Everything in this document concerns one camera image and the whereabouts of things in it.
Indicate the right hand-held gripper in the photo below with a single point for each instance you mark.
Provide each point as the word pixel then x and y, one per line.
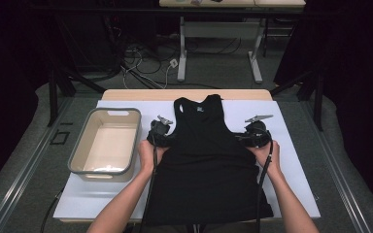
pixel 255 132

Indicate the person's left hand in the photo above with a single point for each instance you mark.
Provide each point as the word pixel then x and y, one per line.
pixel 146 158

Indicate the white power adapter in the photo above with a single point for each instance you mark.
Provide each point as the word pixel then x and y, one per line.
pixel 174 63

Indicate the black metal crossbar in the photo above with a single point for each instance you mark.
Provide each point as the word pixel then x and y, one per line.
pixel 110 10

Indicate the black tank top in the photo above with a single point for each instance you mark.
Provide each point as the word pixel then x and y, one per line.
pixel 207 174

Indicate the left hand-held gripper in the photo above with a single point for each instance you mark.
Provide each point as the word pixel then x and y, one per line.
pixel 160 129

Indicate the person's right hand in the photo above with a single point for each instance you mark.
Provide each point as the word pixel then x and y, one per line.
pixel 276 161

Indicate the metal floor rail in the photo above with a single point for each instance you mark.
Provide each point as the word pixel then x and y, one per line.
pixel 26 171
pixel 341 181

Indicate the black metal stand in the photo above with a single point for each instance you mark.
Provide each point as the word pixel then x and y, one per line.
pixel 52 97
pixel 319 103

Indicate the white-legged wooden desk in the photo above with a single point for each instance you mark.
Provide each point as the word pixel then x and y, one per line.
pixel 220 30

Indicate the dark curtain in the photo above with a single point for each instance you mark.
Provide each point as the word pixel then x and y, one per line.
pixel 362 97
pixel 6 97

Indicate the white table mat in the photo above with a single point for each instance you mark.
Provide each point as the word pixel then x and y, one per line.
pixel 249 106

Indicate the beige plastic basket grey rim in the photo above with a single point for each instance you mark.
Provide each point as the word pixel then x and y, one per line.
pixel 110 152

